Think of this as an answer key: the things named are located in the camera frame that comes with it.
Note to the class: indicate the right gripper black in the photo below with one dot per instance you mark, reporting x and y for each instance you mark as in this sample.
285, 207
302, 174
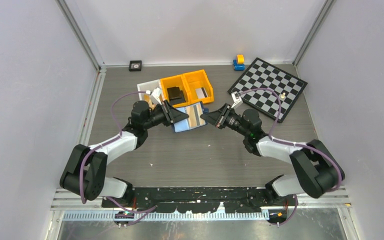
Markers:
218, 118

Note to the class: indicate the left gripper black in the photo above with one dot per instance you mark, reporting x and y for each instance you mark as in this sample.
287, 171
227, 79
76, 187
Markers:
171, 115

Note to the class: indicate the gold card magnetic stripe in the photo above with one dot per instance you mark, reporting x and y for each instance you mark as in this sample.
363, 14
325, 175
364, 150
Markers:
195, 111

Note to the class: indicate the blue leather card holder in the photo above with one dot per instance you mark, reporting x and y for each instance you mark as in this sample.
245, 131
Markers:
182, 125

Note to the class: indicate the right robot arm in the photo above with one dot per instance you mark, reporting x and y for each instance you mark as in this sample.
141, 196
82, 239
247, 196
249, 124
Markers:
315, 169

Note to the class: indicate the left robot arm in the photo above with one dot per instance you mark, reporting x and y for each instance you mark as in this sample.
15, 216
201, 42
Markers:
85, 171

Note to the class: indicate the card in orange bin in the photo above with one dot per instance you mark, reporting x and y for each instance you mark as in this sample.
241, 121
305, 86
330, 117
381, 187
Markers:
201, 93

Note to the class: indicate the black object in bin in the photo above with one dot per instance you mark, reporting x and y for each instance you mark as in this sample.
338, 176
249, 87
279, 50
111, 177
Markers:
175, 95

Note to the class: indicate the white plastic bin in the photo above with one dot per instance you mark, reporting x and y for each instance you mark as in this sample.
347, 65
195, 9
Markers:
149, 85

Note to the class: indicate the tan items in white bin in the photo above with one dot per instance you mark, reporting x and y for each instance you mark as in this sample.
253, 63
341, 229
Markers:
148, 100

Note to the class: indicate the orange plastic bin left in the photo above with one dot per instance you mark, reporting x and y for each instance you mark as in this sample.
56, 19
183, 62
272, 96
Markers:
176, 80

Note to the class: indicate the orange plastic bin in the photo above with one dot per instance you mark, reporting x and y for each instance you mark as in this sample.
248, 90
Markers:
176, 80
199, 79

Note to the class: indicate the orange plastic bin right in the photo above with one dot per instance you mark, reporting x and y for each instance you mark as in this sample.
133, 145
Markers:
199, 79

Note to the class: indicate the black white chessboard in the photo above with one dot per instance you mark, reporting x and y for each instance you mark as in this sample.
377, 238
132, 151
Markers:
262, 74

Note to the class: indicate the small black square device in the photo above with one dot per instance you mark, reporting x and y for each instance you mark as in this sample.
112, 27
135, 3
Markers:
135, 65

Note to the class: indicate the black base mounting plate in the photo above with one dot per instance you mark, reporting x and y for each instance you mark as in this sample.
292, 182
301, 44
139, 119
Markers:
200, 200

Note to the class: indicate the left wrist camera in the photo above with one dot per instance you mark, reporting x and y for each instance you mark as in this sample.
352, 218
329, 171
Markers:
155, 95

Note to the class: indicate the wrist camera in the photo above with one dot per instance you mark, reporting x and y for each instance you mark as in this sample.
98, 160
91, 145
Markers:
155, 95
237, 100

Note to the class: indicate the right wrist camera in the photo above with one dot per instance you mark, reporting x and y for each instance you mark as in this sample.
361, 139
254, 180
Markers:
237, 100

